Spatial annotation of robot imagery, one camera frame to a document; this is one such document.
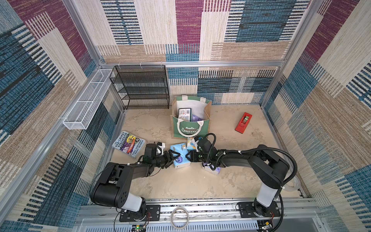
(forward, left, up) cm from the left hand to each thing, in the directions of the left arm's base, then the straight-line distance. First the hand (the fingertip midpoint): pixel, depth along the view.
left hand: (178, 157), depth 88 cm
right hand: (+1, -7, -3) cm, 7 cm away
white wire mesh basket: (+9, +47, +29) cm, 56 cm away
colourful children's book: (+11, +33, -2) cm, 35 cm away
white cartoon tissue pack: (+7, -8, +3) cm, 11 cm away
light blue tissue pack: (-3, -2, +1) cm, 3 cm away
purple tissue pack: (+27, -11, +5) cm, 29 cm away
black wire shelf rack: (+49, +27, +15) cm, 58 cm away
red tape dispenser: (+25, -46, +1) cm, 52 cm away
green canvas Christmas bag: (+28, -15, +14) cm, 35 cm away
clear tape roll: (-15, -65, -6) cm, 67 cm away
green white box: (+25, -4, +11) cm, 28 cm away
